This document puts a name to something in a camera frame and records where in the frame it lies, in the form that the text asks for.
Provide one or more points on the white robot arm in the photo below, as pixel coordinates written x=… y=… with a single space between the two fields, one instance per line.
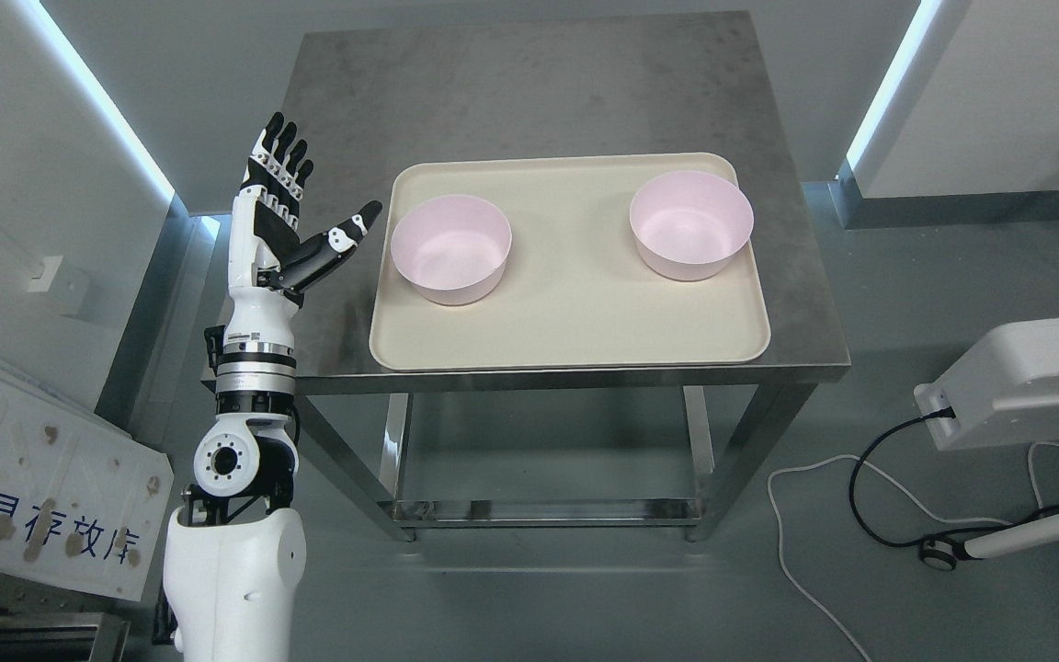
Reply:
x=235 y=550

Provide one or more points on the white wall socket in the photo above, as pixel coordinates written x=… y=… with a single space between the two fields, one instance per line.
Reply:
x=48 y=277

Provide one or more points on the white machine on stand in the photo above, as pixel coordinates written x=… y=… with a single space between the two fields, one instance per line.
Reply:
x=1003 y=390

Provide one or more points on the beige plastic tray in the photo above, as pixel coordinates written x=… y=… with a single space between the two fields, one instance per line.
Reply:
x=575 y=292

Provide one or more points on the pink bowl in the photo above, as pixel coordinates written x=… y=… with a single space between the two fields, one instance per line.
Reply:
x=453 y=249
x=687 y=224

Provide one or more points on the white printed sign board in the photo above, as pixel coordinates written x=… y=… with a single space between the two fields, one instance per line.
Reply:
x=82 y=504

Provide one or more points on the white stand leg with caster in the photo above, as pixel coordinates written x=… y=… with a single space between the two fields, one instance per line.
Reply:
x=944 y=554

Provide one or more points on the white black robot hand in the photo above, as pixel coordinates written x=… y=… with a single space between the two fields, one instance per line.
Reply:
x=270 y=267

